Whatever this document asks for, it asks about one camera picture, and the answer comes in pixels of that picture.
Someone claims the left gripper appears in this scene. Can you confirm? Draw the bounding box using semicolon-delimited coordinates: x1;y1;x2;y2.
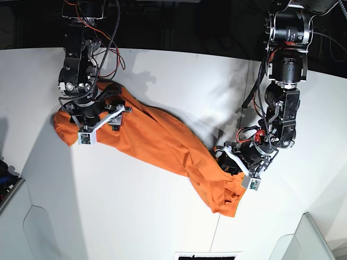
214;141;279;178

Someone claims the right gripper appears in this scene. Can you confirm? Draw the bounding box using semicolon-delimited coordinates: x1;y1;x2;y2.
58;83;133;135

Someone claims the orange t-shirt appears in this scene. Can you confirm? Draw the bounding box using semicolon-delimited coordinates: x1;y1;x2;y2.
53;82;248;218

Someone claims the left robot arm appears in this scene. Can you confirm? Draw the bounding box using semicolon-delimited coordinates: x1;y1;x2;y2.
214;1;346;179

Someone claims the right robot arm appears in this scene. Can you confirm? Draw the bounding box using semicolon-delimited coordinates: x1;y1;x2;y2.
57;1;132;141

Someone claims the black white marker card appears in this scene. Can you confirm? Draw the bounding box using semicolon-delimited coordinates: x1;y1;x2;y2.
174;252;242;260

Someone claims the white panel right corner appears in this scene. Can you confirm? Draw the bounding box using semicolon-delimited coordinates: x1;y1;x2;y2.
269;212;335;260

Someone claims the grey bin left edge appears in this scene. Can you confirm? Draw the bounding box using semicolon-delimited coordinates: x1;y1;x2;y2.
1;157;25;213

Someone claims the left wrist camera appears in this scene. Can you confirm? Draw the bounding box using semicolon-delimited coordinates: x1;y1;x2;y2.
241;175;261;191

